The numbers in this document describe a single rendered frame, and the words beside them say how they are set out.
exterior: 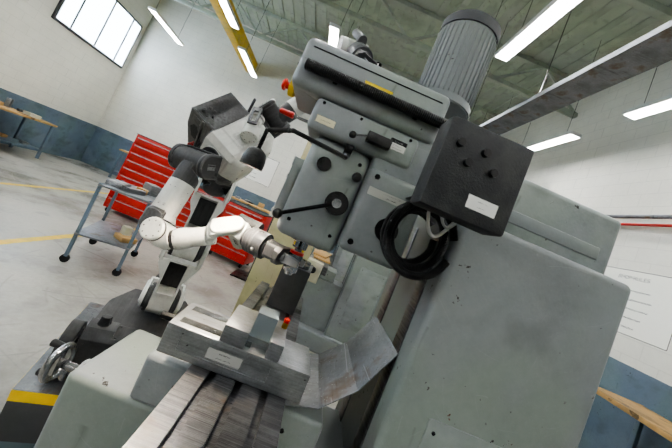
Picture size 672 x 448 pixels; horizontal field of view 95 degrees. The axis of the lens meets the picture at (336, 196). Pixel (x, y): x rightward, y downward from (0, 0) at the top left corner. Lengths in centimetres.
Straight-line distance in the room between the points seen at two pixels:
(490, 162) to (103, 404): 112
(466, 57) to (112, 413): 142
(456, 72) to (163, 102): 1104
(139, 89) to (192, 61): 190
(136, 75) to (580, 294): 1223
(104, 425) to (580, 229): 144
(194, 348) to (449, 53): 110
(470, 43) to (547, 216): 59
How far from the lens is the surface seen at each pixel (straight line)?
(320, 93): 96
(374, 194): 91
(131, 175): 645
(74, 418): 118
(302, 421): 101
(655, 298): 556
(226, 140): 130
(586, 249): 122
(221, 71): 1149
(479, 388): 99
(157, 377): 103
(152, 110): 1181
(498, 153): 77
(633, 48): 356
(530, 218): 111
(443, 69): 112
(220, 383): 83
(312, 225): 92
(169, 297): 181
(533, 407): 108
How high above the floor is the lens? 141
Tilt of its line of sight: 4 degrees up
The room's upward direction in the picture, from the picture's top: 23 degrees clockwise
